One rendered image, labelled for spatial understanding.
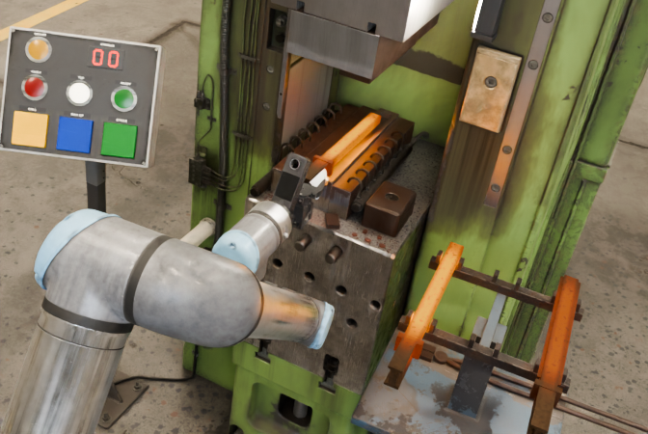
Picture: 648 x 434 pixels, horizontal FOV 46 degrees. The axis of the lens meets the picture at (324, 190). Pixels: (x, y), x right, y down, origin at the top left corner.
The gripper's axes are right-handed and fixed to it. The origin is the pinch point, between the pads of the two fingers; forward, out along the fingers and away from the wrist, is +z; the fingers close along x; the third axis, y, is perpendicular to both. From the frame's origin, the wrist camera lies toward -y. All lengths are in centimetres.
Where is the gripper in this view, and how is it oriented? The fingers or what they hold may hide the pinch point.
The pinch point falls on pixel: (318, 167)
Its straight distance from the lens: 168.4
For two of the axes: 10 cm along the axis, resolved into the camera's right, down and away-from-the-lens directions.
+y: -1.3, 8.2, 5.5
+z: 4.4, -4.5, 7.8
